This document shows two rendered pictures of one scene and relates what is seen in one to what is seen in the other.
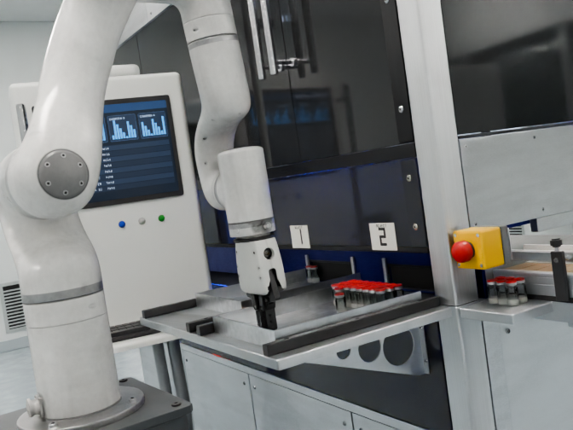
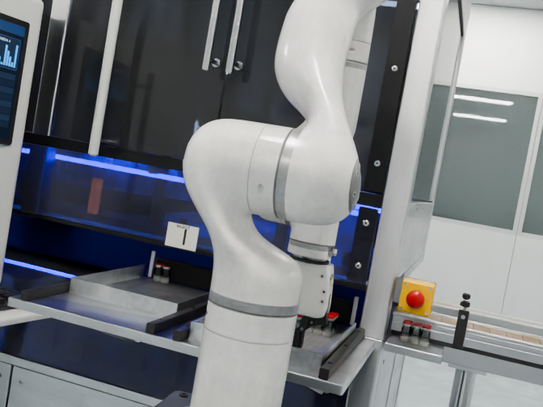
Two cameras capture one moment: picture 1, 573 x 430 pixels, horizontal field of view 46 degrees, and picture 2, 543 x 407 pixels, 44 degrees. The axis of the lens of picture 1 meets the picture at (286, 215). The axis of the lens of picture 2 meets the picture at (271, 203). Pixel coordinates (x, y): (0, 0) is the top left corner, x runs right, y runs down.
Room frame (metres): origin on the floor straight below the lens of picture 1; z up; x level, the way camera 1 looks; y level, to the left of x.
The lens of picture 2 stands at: (0.38, 0.95, 1.23)
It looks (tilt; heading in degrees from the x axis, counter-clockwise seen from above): 3 degrees down; 317
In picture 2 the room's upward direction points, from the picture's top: 10 degrees clockwise
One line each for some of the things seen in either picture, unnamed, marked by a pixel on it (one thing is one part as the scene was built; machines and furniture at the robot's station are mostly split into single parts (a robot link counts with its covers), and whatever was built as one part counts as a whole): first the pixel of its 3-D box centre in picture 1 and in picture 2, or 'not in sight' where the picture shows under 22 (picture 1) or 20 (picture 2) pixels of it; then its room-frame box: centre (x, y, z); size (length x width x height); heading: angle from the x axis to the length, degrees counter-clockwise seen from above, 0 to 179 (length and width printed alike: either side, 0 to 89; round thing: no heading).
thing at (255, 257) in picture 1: (257, 262); (305, 283); (1.22, 0.06, 1.03); 0.10 x 0.08 x 0.11; 31
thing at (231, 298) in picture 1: (277, 289); (157, 288); (1.71, 0.05, 0.90); 0.34 x 0.26 x 0.04; 121
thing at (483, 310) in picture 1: (510, 307); (415, 346); (1.27, -0.40, 0.87); 0.14 x 0.13 x 0.02; 121
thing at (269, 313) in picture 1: (269, 313); (305, 334); (1.21, 0.05, 0.94); 0.03 x 0.03 x 0.07; 31
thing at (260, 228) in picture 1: (252, 228); (312, 249); (1.22, 0.06, 1.09); 0.09 x 0.08 x 0.03; 31
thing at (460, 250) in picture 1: (464, 251); (415, 299); (1.24, -0.32, 0.99); 0.04 x 0.04 x 0.04; 31
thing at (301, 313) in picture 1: (315, 311); (279, 329); (1.36, -0.03, 0.90); 0.34 x 0.26 x 0.04; 120
